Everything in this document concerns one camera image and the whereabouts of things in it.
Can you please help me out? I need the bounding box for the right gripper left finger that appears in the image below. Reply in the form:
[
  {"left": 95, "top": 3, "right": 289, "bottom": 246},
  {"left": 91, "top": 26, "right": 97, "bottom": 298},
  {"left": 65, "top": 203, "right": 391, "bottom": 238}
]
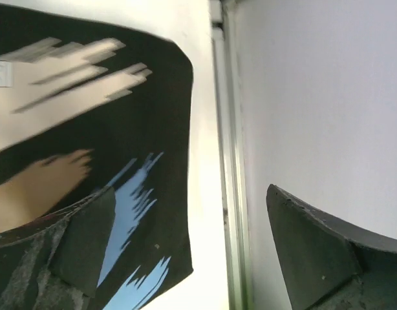
[{"left": 0, "top": 187, "right": 116, "bottom": 309}]

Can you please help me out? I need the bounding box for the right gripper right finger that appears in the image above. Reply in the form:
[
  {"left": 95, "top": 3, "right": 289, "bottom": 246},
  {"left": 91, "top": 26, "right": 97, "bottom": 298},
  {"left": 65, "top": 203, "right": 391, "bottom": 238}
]
[{"left": 266, "top": 185, "right": 397, "bottom": 310}]

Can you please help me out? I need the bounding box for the black t shirt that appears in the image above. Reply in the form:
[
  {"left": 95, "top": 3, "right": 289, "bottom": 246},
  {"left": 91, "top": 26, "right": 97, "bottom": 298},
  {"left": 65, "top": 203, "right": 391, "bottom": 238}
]
[{"left": 0, "top": 3, "right": 193, "bottom": 309}]

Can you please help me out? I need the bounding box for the table edge aluminium rail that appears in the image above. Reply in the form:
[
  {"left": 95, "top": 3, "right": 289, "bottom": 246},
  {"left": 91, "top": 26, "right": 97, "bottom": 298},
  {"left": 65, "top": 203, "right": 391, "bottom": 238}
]
[{"left": 210, "top": 1, "right": 253, "bottom": 309}]

